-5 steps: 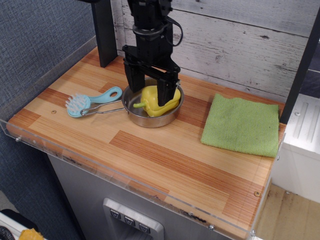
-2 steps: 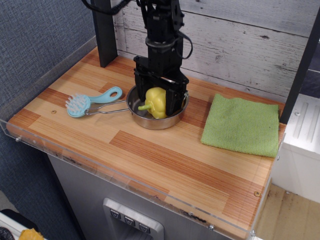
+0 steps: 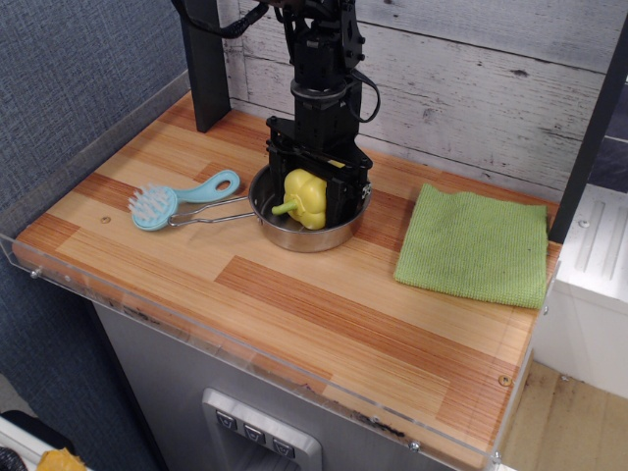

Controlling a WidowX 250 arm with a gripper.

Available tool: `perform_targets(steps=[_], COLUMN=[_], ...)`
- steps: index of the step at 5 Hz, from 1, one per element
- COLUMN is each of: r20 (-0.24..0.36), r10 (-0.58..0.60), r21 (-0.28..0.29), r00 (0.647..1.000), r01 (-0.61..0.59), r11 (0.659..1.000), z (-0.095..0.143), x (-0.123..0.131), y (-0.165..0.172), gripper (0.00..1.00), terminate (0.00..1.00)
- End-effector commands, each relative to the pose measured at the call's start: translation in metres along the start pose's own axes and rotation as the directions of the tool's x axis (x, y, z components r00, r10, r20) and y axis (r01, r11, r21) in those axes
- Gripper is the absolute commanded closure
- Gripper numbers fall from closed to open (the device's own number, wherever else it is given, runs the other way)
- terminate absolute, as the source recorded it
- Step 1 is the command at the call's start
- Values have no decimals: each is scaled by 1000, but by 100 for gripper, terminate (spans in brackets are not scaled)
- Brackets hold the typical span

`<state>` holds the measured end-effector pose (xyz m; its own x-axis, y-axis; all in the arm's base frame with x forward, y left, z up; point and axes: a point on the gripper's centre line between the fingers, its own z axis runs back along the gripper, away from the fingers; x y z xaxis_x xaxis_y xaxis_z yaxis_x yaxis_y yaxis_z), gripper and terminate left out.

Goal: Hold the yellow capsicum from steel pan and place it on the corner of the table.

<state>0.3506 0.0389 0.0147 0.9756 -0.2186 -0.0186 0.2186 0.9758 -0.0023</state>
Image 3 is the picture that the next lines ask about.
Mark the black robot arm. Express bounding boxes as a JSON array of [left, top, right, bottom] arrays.
[[267, 1, 372, 228]]

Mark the steel pan with wire handle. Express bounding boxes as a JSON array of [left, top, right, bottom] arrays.
[[168, 166, 371, 253]]

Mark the black vertical post left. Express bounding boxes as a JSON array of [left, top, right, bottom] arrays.
[[182, 20, 231, 132]]

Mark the green microfibre cloth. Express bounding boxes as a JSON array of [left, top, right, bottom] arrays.
[[394, 183, 548, 309]]

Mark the stainless steel cabinet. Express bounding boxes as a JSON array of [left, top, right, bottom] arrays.
[[95, 304, 443, 470]]

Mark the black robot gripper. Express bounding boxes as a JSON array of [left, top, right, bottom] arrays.
[[267, 92, 372, 229]]

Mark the light blue scrub brush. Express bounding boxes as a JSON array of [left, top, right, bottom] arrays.
[[128, 170, 240, 232]]

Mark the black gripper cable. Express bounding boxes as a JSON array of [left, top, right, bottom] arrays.
[[350, 68, 382, 124]]

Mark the white toy appliance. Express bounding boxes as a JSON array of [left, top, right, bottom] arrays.
[[531, 184, 627, 397]]

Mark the black vertical post right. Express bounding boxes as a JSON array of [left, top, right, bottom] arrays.
[[549, 18, 627, 243]]

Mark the black vertical post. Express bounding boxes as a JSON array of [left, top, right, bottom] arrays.
[[182, 20, 231, 132], [549, 18, 627, 243]]

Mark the black braided hose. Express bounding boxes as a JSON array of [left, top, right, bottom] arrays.
[[169, 0, 271, 39]]

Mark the silver dispenser button panel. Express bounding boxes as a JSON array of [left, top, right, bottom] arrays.
[[202, 388, 323, 470]]

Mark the yellow toy capsicum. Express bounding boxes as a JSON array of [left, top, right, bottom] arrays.
[[271, 169, 327, 231]]

